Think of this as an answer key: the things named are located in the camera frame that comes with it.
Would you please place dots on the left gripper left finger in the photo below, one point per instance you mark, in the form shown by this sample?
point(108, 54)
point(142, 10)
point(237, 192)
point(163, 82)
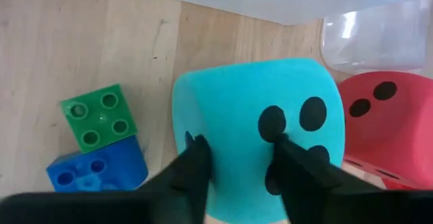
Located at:
point(189, 176)

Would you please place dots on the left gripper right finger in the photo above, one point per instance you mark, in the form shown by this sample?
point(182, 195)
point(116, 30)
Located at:
point(304, 183)

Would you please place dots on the small blue square brick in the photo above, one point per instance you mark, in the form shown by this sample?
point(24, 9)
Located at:
point(118, 159)

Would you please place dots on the red foam die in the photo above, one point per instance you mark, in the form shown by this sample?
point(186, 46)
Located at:
point(399, 132)

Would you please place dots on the small green square brick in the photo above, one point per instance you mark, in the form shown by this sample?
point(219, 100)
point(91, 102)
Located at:
point(96, 117)

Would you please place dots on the cyan foam die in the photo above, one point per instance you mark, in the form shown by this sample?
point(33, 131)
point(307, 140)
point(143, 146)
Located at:
point(236, 99)

